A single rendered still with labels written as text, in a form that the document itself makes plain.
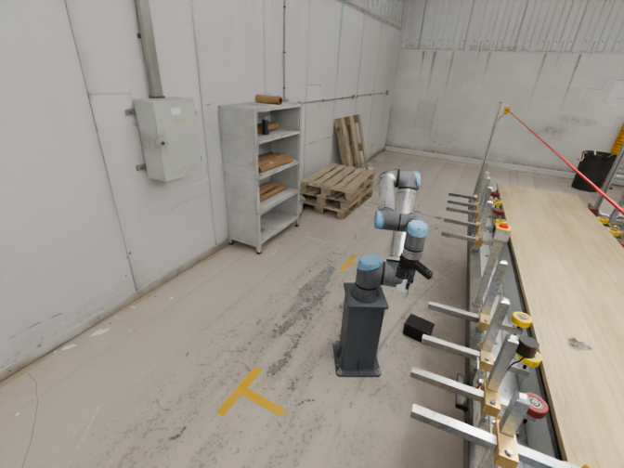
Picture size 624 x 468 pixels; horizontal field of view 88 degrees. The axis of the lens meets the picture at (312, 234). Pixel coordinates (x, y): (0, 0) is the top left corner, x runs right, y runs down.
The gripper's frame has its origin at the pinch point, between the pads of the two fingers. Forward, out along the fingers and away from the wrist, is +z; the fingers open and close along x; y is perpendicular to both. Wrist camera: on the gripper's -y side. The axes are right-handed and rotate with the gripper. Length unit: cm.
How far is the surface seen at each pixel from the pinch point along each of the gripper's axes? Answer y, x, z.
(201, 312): 164, -10, 94
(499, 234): -33, -39, -25
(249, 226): 193, -115, 62
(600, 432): -72, 37, 4
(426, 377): -18.2, 40.4, 7.8
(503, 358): -40, 35, -9
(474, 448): -40, 48, 24
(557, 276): -71, -67, 4
